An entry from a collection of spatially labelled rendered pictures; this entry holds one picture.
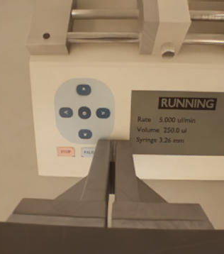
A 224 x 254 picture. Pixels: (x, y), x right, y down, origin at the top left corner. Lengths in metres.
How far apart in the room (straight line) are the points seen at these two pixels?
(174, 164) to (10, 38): 0.27
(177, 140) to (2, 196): 0.18
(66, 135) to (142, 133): 0.07
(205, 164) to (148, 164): 0.05
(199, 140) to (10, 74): 0.24
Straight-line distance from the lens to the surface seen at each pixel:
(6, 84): 0.27
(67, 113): 0.16
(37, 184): 0.21
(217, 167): 0.19
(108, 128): 0.15
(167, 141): 0.16
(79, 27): 0.18
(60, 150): 0.17
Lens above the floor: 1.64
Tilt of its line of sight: 71 degrees down
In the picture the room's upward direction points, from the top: 4 degrees counter-clockwise
